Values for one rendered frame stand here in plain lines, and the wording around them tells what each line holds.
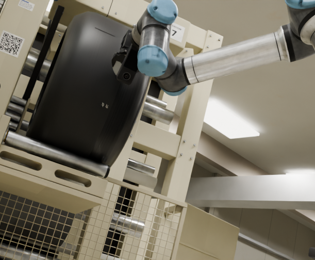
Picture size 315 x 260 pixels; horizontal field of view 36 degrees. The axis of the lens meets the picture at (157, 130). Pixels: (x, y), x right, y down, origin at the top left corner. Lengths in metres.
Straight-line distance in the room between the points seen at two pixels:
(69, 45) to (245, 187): 7.13
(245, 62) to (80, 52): 0.53
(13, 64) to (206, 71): 0.70
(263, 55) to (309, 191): 6.58
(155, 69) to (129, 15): 1.01
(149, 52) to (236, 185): 7.50
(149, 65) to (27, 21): 0.68
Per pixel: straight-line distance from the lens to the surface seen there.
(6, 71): 1.67
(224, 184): 8.79
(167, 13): 1.23
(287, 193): 7.96
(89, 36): 1.56
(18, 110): 2.05
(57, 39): 2.18
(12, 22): 1.74
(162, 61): 1.18
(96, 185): 1.52
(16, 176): 1.48
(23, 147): 1.53
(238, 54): 1.26
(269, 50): 1.25
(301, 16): 1.12
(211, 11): 5.44
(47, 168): 1.50
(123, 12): 2.17
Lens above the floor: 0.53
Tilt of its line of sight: 20 degrees up
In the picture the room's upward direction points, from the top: 15 degrees clockwise
